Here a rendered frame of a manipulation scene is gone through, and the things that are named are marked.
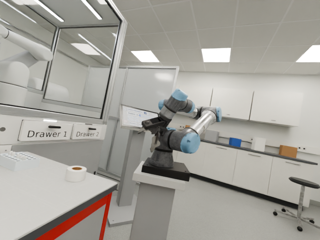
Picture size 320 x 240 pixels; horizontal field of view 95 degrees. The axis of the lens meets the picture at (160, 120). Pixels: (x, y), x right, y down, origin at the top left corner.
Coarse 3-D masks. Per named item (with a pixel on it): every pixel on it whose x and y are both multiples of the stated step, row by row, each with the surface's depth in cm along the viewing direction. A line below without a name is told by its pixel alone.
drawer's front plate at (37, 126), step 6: (24, 120) 77; (30, 120) 80; (24, 126) 77; (30, 126) 80; (36, 126) 82; (42, 126) 86; (60, 126) 96; (66, 126) 100; (24, 132) 77; (30, 132) 80; (36, 132) 83; (48, 132) 89; (66, 132) 101; (24, 138) 78; (30, 138) 81; (36, 138) 83; (42, 138) 87; (48, 138) 90; (54, 138) 93; (60, 138) 97; (66, 138) 102
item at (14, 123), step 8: (0, 120) 69; (8, 120) 72; (16, 120) 75; (32, 120) 82; (40, 120) 86; (8, 128) 72; (16, 128) 75; (72, 128) 107; (104, 128) 140; (0, 136) 70; (8, 136) 73; (16, 136) 76; (104, 136) 142; (0, 144) 71
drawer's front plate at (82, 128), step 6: (78, 126) 109; (84, 126) 115; (90, 126) 121; (96, 126) 127; (72, 132) 107; (78, 132) 110; (84, 132) 116; (90, 132) 122; (96, 132) 128; (72, 138) 106; (78, 138) 111; (84, 138) 117; (90, 138) 123; (96, 138) 130
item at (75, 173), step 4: (68, 168) 57; (72, 168) 59; (76, 168) 60; (80, 168) 60; (84, 168) 61; (68, 172) 56; (72, 172) 55; (76, 172) 56; (80, 172) 57; (84, 172) 58; (68, 176) 55; (72, 176) 55; (76, 176) 56; (80, 176) 57; (84, 176) 59; (68, 180) 55; (72, 180) 55; (76, 180) 56; (80, 180) 57
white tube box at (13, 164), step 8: (16, 152) 65; (24, 152) 66; (0, 160) 58; (8, 160) 57; (16, 160) 57; (24, 160) 58; (32, 160) 60; (8, 168) 56; (16, 168) 56; (24, 168) 58
